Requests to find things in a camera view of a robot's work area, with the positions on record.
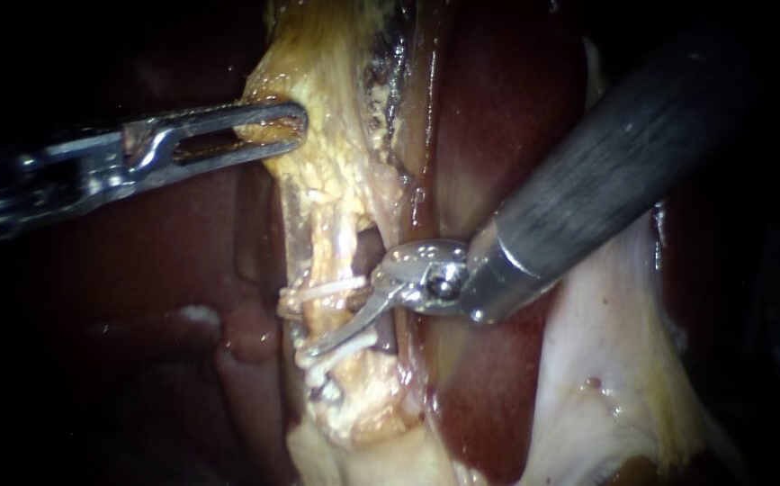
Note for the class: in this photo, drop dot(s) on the right arm instrument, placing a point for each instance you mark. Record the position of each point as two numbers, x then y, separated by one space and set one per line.
491 277

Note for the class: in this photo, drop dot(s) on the right arm instrument jaw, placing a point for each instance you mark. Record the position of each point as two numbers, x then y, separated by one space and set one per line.
356 327

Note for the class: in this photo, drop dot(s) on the left arm instrument jaw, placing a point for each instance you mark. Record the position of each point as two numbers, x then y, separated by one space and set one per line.
227 116

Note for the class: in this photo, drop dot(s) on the left arm instrument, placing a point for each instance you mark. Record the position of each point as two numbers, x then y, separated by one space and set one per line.
59 175

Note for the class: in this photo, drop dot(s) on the gallbladder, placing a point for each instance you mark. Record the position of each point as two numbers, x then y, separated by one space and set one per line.
329 74

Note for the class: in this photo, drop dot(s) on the dark right arm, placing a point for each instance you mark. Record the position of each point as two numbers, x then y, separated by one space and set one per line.
632 142

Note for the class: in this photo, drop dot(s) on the thin tube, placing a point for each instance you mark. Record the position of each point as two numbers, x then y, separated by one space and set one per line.
330 250

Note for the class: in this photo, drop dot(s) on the white clip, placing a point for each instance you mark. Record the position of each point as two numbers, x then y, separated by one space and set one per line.
348 347
315 379
322 291

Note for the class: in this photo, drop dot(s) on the pale fatty tissue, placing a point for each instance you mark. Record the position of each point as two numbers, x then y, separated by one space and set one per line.
369 412
605 351

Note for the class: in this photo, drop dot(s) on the dark red liver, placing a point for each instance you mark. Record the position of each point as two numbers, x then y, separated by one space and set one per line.
497 135

